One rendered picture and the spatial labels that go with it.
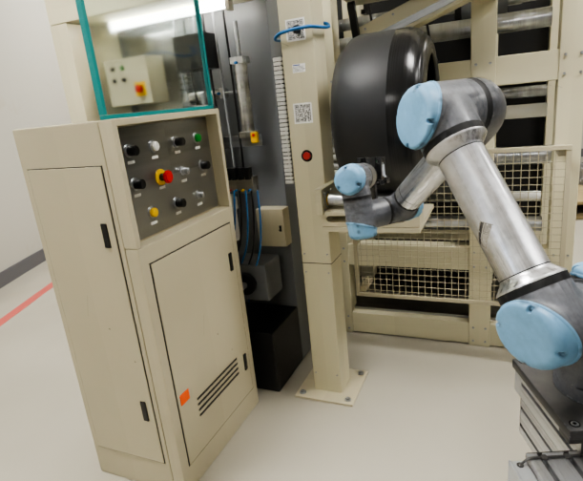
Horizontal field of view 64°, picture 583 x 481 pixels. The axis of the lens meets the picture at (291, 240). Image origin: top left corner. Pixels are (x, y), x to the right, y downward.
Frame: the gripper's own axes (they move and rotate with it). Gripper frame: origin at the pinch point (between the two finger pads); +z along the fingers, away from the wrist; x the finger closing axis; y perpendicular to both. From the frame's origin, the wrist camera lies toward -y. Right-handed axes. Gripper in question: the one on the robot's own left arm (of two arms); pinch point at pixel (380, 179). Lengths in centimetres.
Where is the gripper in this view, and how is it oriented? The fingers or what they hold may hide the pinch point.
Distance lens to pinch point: 151.9
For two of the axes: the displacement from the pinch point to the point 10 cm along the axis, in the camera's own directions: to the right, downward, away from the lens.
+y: -0.5, -9.8, -1.7
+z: 4.0, -1.8, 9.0
